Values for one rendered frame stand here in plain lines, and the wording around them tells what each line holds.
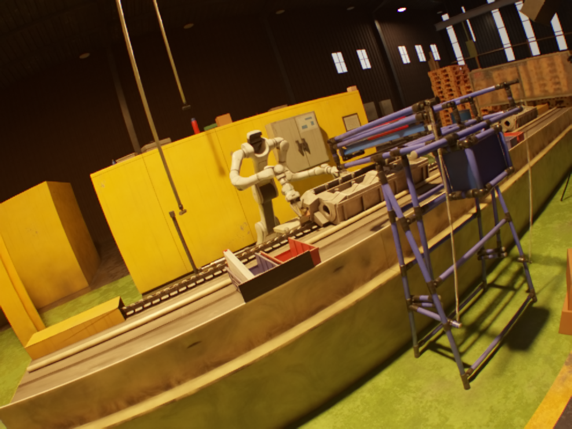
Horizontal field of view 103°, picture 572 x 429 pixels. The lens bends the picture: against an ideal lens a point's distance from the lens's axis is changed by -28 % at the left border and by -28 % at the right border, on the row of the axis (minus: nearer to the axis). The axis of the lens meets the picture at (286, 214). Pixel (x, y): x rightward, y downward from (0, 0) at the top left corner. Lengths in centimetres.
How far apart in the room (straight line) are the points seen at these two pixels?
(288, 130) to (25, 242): 585
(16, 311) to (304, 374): 347
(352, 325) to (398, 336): 42
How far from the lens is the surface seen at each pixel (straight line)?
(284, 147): 281
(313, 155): 447
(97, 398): 157
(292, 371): 168
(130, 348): 168
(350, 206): 218
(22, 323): 432
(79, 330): 212
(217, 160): 418
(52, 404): 166
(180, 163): 410
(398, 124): 133
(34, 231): 741
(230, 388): 159
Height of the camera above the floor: 143
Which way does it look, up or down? 13 degrees down
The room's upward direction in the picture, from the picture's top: 19 degrees counter-clockwise
